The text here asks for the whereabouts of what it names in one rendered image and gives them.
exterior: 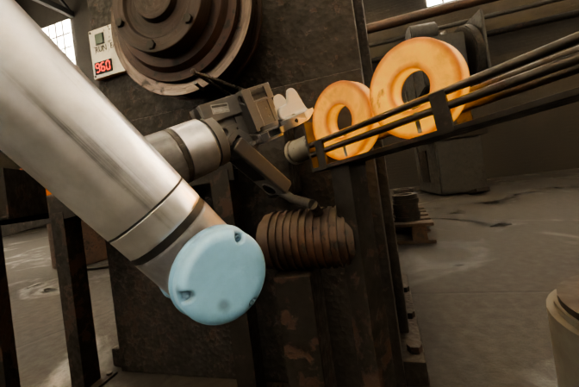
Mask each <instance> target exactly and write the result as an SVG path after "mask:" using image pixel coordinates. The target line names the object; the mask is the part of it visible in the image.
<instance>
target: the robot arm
mask: <svg viewBox="0 0 579 387"><path fill-rule="evenodd" d="M272 97H273V100H272ZM313 112H314V110H313V108H311V109H307V108H306V107H305V105H304V103H303V102H302V100H301V98H300V97H299V96H298V94H297V92H296V90H294V89H293V88H289V89H287V90H286V100H285V98H284V97H283V96H282V95H280V94H277V95H275V96H273V94H272V91H271V87H270V85H269V83H268V82H267V83H264V84H259V85H256V86H253V87H251V88H247V89H244V90H243V89H242V90H239V92H237V93H236V94H234V95H231V96H228V97H223V98H221V99H218V100H214V101H212V102H209V103H205V104H202V105H199V106H197V107H196V109H193V110H192V111H191V112H190V115H191V118H192V120H190V121H187V122H184V123H181V124H178V125H176V126H173V127H170V128H167V129H164V130H161V131H158V132H156V133H153V134H149V135H147V136H143V135H142V134H141V133H140V132H139V131H138V130H137V129H136V128H135V127H134V126H133V125H132V124H131V122H130V121H129V120H128V119H127V118H126V117H125V116H124V115H123V114H122V113H121V112H120V111H119V110H118V109H117V108H116V107H115V105H114V104H113V103H112V102H110V100H109V99H108V98H107V97H106V96H104V94H103V93H102V92H101V91H100V90H99V89H98V88H97V87H96V86H95V85H94V84H93V83H92V82H91V81H90V80H89V79H88V78H87V77H86V75H85V74H84V73H83V72H82V71H81V70H80V69H79V68H78V67H77V66H76V65H75V64H74V63H73V62H72V61H71V59H70V58H69V57H68V56H67V55H66V54H65V53H64V52H63V51H62V50H61V49H60V48H59V47H58V46H57V45H56V43H55V42H54V41H53V40H52V39H51V38H50V37H49V36H48V35H47V34H46V33H45V32H44V31H43V30H42V29H41V27H40V26H39V25H38V24H37V23H36V22H35V21H34V20H33V19H32V18H31V17H30V16H29V15H28V14H27V13H26V11H25V10H24V9H23V8H22V7H21V6H20V5H19V4H18V3H17V2H16V1H15V0H0V150H1V151H2V152H3V153H5V154H6V155H7V156H8V157H9V158H11V159H12V160H13V161H14V162H15V163H17V164H18V165H19V166H20V167H21V168H22V169H23V170H24V171H25V172H26V173H28V174H29V175H30V176H31V177H32V178H34V179H35V180H36V181H37V182H38V183H40V184H41V185H42V186H43V187H44V188H46V189H47V190H48V191H49V192H50V193H52V194H53V195H54V196H55V197H57V198H58V199H59V200H60V201H61V202H62V203H63V204H64V205H65V206H66V207H67V208H69V209H70V210H71V211H72V212H73V213H75V214H76V215H77V216H78V217H79V218H81V219H82V220H83V221H84V222H86V223H87V224H88V225H89V226H90V227H91V228H93V229H94V230H95V231H96V232H97V233H99V234H100V235H101V236H102V237H103V238H104V239H105V240H106V241H107V242H108V243H110V244H111V245H112V246H113V247H115V248H116V249H117V250H118V251H119V252H120V253H122V254H123V255H124V256H125V257H126V258H128V260H129V261H130V262H131V263H132V264H133V265H135V266H136V267H137V268H138V269H139V270H140V271H141V272H143V273H144V274H145V275H146V276H147V277H149V278H150V279H151V280H152V281H153V282H154V283H155V284H156V285H157V286H158V287H159V288H160V289H161V291H162V292H163V294H164V295H165V296H166V297H168V298H170V299H171V300H172V302H173V304H174V305H175V307H176V308H177V309H178V310H179V311H180V312H182V313H183V314H185V315H187V316H188V317H190V318H191V319H192V320H194V321H197V322H199V323H201V324H205V325H221V324H225V323H229V322H231V321H234V320H236V319H237V318H239V317H240V316H242V315H243V314H245V312H247V310H249V308H251V306H253V304H254V303H255V301H256V300H257V298H258V296H259V294H260V291H261V290H262V288H263V284H264V281H265V258H264V255H263V253H262V250H261V248H260V246H259V245H258V243H257V242H256V241H255V240H254V239H253V238H252V237H251V236H250V235H249V234H246V233H245V232H244V231H242V230H241V229H240V228H237V227H235V226H232V225H227V224H226V223H225V222H224V221H223V220H222V219H221V218H220V217H219V216H218V215H217V214H216V213H215V212H214V211H213V210H212V209H211V208H210V207H209V205H208V204H207V203H206V202H205V201H204V200H202V199H201V198H200V197H199V195H198V194H197V193H196V192H195V191H194V190H193V189H192V188H191V187H190V185H189V183H190V182H192V181H194V180H197V179H199V178H201V177H203V176H205V175H207V174H209V173H211V172H213V171H215V170H217V169H218V167H220V166H222V165H225V164H226V163H227V162H228V161H229V162H230V163H231V164H233V165H234V166H235V167H236V168H238V169H239V170H240V171H241V172H243V173H244V174H245V175H246V176H247V177H249V178H250V179H251V180H252V181H253V182H254V183H255V184H256V185H258V186H259V187H260V188H261V189H262V190H264V191H265V192H266V193H267V194H269V195H282V194H286V193H287V192H288V190H289V188H290V186H291V182H290V181H289V180H288V179H287V178H286V177H285V176H284V175H283V174H282V173H281V172H280V171H279V170H278V169H277V168H276V167H275V166H274V165H272V164H271V163H270V162H269V161H268V160H267V159H266V158H265V157H263V156H262V155H261V154H260V153H259V152H258V151H257V150H256V149H255V148H258V145H262V144H264V143H266V142H268V141H270V140H274V139H276V138H277V137H279V136H281V135H283V132H285V131H287V130H289V129H292V128H294V127H296V126H298V125H300V124H302V123H304V122H306V121H307V120H308V119H309V118H310V116H311V115H312V114H313Z"/></svg>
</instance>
